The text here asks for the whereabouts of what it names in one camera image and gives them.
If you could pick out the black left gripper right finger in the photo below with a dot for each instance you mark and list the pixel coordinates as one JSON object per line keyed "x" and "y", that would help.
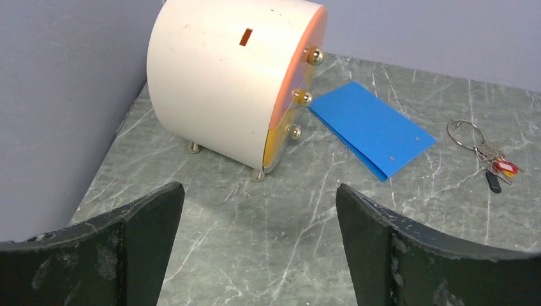
{"x": 395, "y": 260}

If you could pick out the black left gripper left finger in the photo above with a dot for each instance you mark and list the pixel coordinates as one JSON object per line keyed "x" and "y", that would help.
{"x": 119, "y": 257}

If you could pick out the key with black tag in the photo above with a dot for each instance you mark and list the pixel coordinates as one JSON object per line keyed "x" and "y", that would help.
{"x": 493, "y": 182}

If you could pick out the key with red tag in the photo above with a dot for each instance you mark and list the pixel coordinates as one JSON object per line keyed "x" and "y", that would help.
{"x": 504, "y": 165}

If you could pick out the key with yellow tag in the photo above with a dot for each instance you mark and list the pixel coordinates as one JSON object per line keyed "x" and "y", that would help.
{"x": 508, "y": 174}

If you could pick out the blue folded paper folder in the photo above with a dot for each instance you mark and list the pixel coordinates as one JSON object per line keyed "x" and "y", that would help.
{"x": 382, "y": 138}

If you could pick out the white cylinder drum box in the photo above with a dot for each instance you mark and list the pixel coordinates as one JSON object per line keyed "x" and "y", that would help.
{"x": 231, "y": 76}

